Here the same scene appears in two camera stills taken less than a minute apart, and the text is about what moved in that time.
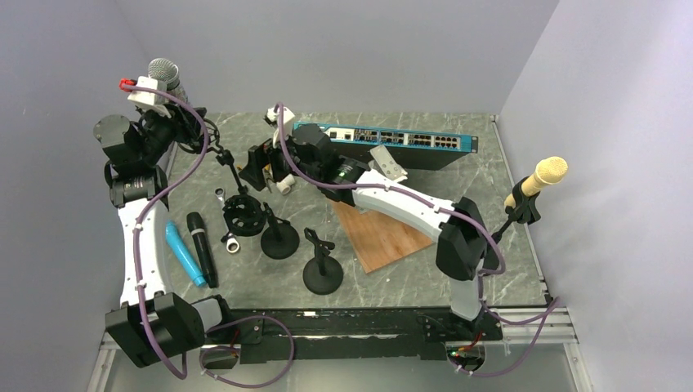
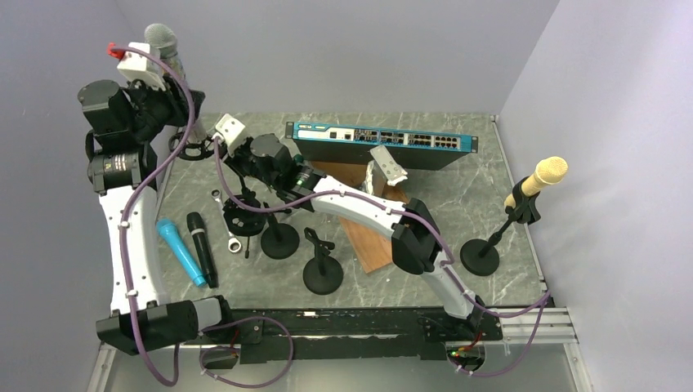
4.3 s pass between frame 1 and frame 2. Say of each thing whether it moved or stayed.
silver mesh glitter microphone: moved
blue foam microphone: stayed
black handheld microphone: stayed
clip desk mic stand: stayed
